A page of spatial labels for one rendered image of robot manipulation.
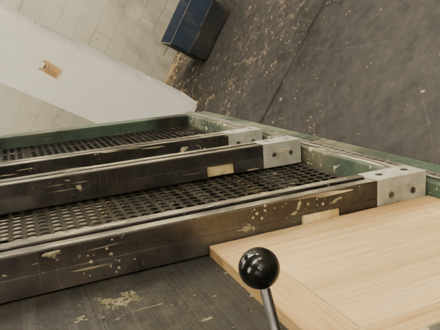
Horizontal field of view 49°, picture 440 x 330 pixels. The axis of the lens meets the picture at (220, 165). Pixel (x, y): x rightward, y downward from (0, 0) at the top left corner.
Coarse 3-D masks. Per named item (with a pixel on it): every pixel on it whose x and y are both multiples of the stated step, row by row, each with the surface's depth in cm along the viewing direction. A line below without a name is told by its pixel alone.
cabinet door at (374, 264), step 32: (320, 224) 88; (352, 224) 86; (384, 224) 86; (416, 224) 85; (224, 256) 77; (288, 256) 76; (320, 256) 75; (352, 256) 74; (384, 256) 73; (416, 256) 73; (288, 288) 65; (320, 288) 65; (352, 288) 65; (384, 288) 64; (416, 288) 63; (288, 320) 58; (320, 320) 57; (352, 320) 57; (384, 320) 56; (416, 320) 56
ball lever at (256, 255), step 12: (252, 252) 43; (264, 252) 43; (240, 264) 43; (252, 264) 42; (264, 264) 42; (276, 264) 43; (240, 276) 43; (252, 276) 42; (264, 276) 42; (276, 276) 43; (264, 288) 43; (264, 300) 43; (276, 312) 43; (276, 324) 42
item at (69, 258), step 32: (288, 192) 91; (320, 192) 89; (352, 192) 92; (384, 192) 95; (416, 192) 98; (128, 224) 79; (160, 224) 78; (192, 224) 80; (224, 224) 82; (256, 224) 85; (288, 224) 87; (0, 256) 69; (32, 256) 70; (64, 256) 72; (96, 256) 74; (128, 256) 76; (160, 256) 78; (192, 256) 81; (0, 288) 69; (32, 288) 71; (64, 288) 73
